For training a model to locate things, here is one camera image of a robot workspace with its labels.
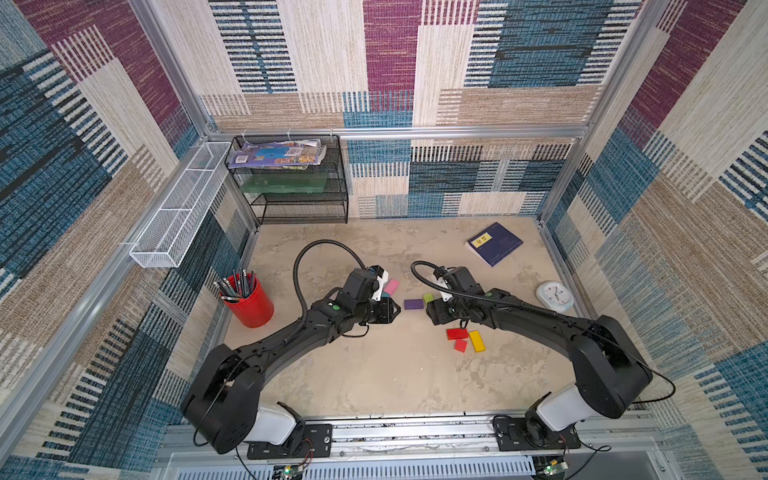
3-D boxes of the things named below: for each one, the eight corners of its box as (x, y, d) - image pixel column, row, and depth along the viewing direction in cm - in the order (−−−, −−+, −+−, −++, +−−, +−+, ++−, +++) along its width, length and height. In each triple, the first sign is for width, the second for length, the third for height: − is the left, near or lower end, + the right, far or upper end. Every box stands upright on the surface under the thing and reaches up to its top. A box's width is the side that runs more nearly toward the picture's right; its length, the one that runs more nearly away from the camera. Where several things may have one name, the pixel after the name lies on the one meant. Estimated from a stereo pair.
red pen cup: (239, 329, 95) (216, 303, 82) (248, 301, 101) (228, 273, 88) (269, 329, 95) (250, 303, 82) (276, 301, 101) (260, 273, 88)
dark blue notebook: (491, 267, 109) (492, 263, 107) (464, 245, 115) (465, 241, 114) (521, 245, 115) (524, 241, 113) (494, 225, 122) (496, 221, 120)
